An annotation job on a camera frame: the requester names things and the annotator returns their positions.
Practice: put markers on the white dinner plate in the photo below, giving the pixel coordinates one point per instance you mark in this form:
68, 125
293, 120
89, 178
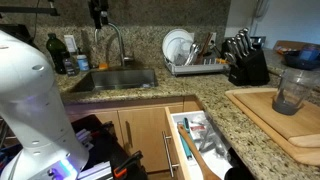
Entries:
170, 40

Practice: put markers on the stainless steel sink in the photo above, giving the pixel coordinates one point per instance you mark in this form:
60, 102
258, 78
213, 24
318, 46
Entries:
116, 80

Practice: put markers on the small wooden cutting board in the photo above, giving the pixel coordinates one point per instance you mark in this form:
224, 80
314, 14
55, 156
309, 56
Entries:
263, 103

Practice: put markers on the dark blue bowl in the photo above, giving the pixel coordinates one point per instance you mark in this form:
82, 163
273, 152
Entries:
296, 62

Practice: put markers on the large wooden cutting board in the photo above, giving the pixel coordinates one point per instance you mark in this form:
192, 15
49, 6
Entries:
256, 117

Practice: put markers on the black knife block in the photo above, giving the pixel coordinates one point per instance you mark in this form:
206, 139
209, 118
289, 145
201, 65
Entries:
253, 70

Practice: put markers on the white tub with blue label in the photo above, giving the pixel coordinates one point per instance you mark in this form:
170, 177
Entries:
82, 62

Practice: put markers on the black round utensil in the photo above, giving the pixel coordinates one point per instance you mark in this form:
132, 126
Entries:
238, 173

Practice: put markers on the plastic bagged cutlery pile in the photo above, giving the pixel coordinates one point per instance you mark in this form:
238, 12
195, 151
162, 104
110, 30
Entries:
208, 136

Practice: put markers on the small clear soap bottle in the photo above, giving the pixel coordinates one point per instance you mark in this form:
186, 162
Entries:
70, 65

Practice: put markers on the blue plastic cup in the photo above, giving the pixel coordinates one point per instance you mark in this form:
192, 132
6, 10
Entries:
310, 51

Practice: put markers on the metal serving spoon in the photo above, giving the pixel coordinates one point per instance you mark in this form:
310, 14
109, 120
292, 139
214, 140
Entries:
193, 53

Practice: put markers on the white wall outlet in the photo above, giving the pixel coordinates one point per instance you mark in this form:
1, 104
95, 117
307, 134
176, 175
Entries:
213, 36
70, 43

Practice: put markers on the steel kitchen scissors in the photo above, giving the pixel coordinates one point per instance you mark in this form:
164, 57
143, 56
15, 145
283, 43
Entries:
230, 58

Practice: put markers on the black countertop appliance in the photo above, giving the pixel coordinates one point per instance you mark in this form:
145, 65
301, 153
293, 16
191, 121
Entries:
258, 41

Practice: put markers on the grey dish rack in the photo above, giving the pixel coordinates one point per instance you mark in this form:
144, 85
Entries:
196, 69

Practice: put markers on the silver aluminium profile bars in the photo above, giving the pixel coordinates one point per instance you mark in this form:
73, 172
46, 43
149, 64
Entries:
96, 171

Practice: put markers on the wide wooden cabinet door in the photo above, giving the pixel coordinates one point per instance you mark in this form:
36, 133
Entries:
146, 133

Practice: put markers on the long wooden spoon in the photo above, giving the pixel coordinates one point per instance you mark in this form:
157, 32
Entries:
196, 153

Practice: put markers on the orange and black clamp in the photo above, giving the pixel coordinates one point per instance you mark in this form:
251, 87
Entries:
121, 171

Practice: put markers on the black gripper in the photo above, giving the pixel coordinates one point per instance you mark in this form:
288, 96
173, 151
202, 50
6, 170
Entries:
98, 6

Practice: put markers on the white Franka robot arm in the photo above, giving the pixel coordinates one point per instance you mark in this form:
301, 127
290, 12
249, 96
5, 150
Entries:
30, 100

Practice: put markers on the orange sponge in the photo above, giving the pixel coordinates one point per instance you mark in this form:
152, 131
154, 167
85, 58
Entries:
103, 66

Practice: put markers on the dark green glass bottle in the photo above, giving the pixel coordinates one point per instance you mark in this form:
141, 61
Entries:
55, 50

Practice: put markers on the brown wooden utensil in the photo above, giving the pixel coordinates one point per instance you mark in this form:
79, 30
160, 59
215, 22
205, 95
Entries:
206, 41

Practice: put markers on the steel gooseneck faucet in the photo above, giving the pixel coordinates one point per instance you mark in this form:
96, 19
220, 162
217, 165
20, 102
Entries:
120, 46

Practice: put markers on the brown wooden box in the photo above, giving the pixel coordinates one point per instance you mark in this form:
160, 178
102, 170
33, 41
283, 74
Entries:
286, 44

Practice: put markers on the white drawer tray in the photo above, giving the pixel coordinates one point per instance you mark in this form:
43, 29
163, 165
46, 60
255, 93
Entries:
216, 166

